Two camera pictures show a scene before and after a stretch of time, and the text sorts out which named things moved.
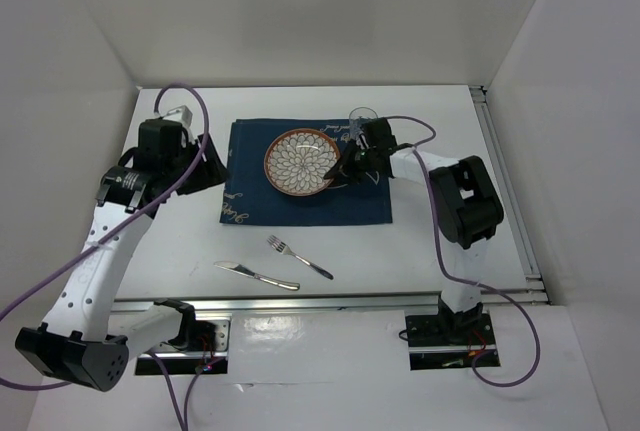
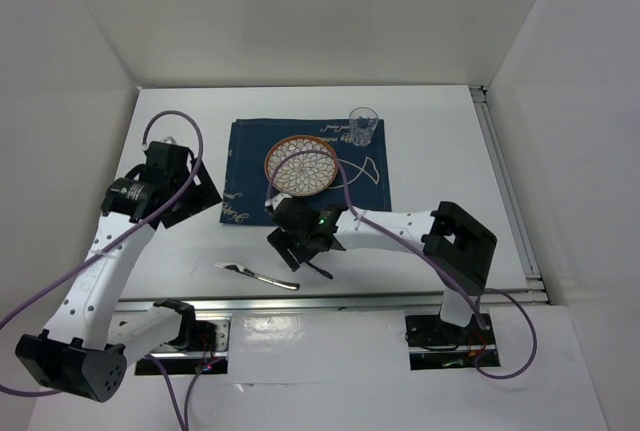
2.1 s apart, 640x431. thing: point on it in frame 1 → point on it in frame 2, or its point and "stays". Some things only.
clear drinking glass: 357,117 stays
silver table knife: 275,282 stays
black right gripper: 344,167 → 281,238
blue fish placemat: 251,198 stays
